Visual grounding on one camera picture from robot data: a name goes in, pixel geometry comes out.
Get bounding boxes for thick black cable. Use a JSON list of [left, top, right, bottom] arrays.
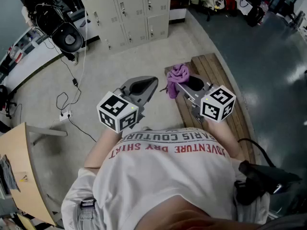
[[237, 138, 276, 168]]

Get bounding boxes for white printed t-shirt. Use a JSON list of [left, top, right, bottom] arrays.
[[61, 127, 271, 230]]

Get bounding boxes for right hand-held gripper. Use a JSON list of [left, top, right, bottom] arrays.
[[176, 74, 237, 123]]

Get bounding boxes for person's right forearm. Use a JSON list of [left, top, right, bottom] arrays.
[[206, 118, 245, 163]]

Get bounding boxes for clear plastic bottle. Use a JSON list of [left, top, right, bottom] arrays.
[[9, 46, 25, 63]]

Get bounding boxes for black floor cable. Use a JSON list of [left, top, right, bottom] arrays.
[[68, 116, 97, 143]]

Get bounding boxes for cream bag with black straps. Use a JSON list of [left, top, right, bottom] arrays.
[[203, 0, 226, 11]]

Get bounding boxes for grey shoulder strap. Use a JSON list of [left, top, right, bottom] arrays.
[[80, 198, 97, 220]]

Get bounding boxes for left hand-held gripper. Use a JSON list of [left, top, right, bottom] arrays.
[[96, 75, 159, 134]]

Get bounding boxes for white low box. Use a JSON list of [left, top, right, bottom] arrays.
[[169, 8, 188, 25]]

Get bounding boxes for person's left forearm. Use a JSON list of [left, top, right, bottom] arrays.
[[83, 126, 126, 170]]

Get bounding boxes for white side counter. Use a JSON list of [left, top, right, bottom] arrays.
[[0, 26, 64, 93]]

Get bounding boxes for black backpack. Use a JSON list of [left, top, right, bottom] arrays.
[[246, 5, 265, 27]]

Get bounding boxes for grey metal locker door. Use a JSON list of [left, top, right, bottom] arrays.
[[146, 14, 169, 41]]

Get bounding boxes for light wooden desk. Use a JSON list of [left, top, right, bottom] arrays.
[[0, 122, 68, 226]]

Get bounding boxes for hanging locker keys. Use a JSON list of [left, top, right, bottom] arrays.
[[81, 0, 154, 50]]

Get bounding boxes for black looped cable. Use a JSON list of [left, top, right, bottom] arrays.
[[56, 79, 82, 112]]

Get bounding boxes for white tote bag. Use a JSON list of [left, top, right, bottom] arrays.
[[236, 0, 253, 15]]

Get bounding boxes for black office chair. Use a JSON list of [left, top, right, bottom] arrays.
[[0, 84, 22, 119]]

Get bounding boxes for person's chin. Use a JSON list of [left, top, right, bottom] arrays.
[[134, 195, 264, 230]]

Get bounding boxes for white power strip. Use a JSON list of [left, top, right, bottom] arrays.
[[59, 110, 72, 122]]

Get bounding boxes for purple wiping cloth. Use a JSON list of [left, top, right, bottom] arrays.
[[166, 63, 190, 99]]

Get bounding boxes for wooden slatted bench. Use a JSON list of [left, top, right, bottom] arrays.
[[165, 53, 256, 164]]

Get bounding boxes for black waist pouch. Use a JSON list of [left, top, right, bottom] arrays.
[[234, 160, 302, 206]]

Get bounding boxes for black round stool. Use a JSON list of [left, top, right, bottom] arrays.
[[51, 22, 85, 54]]

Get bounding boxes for patterned grey cloth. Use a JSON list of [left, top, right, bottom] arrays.
[[0, 154, 21, 193]]

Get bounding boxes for thin white cable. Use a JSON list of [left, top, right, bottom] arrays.
[[61, 8, 88, 112]]

